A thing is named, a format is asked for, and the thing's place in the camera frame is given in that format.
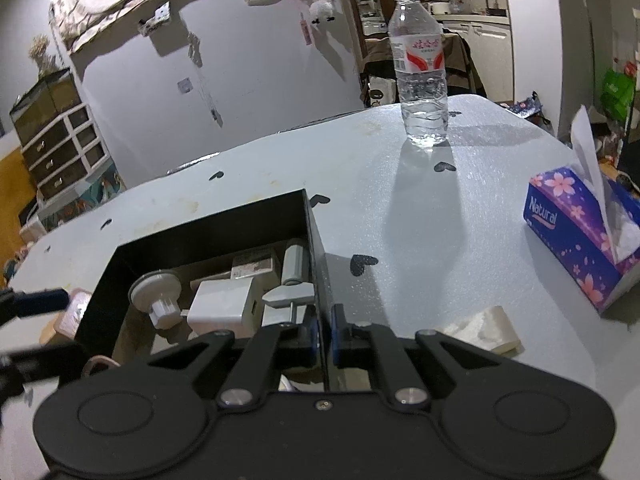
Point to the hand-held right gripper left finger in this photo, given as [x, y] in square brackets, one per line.
[310, 340]

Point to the grey plastic cylinder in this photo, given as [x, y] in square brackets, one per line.
[294, 262]

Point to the white round plastic knob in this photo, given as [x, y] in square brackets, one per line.
[155, 292]

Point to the white drawer cabinet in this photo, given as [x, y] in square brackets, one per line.
[65, 152]

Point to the green plastic bag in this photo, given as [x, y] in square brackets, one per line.
[617, 92]

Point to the clear plastic water bottle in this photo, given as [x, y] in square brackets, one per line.
[419, 70]

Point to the white plush wall toy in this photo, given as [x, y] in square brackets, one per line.
[321, 11]

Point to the black storage box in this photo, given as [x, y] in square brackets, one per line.
[200, 237]

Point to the dried flower bunch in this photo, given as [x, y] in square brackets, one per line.
[44, 57]

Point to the glass tank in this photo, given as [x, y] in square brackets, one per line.
[45, 100]

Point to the chair with brown cloth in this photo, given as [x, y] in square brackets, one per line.
[460, 60]

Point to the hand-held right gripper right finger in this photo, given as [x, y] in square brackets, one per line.
[339, 340]

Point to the beige loop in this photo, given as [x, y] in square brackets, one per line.
[100, 362]

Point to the white adapter block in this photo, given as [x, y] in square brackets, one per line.
[225, 305]

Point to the white kitchen cabinet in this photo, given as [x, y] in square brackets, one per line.
[487, 55]

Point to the purple floral tissue box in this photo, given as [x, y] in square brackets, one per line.
[565, 230]

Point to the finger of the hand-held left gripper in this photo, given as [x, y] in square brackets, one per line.
[47, 362]
[45, 301]

